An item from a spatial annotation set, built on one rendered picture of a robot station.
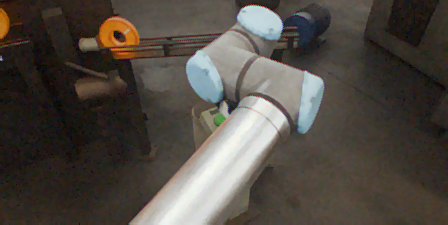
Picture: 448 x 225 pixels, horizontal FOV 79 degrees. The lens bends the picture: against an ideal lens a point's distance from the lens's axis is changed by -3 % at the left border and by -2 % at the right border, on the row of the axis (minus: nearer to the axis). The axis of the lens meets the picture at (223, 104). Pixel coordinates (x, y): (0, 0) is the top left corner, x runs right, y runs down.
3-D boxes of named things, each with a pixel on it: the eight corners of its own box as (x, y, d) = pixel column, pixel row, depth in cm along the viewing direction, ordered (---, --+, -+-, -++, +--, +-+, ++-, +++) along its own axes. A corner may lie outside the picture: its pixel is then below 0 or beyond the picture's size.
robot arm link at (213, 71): (228, 76, 42) (271, 38, 48) (174, 54, 47) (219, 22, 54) (232, 118, 48) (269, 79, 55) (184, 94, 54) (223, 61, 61)
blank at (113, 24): (123, 57, 123) (120, 61, 120) (95, 31, 116) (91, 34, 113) (146, 39, 116) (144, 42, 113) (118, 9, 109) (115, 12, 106)
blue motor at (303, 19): (278, 46, 261) (282, 10, 239) (305, 27, 295) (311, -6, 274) (308, 56, 245) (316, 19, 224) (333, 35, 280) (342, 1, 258)
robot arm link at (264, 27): (227, 14, 51) (256, -6, 57) (216, 60, 62) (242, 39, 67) (268, 41, 49) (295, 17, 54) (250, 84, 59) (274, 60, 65)
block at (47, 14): (60, 59, 130) (40, 8, 115) (78, 54, 133) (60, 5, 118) (62, 69, 123) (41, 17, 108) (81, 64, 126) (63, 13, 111)
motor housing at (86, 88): (103, 155, 156) (71, 75, 123) (140, 141, 165) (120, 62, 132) (108, 171, 148) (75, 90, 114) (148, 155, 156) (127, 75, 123)
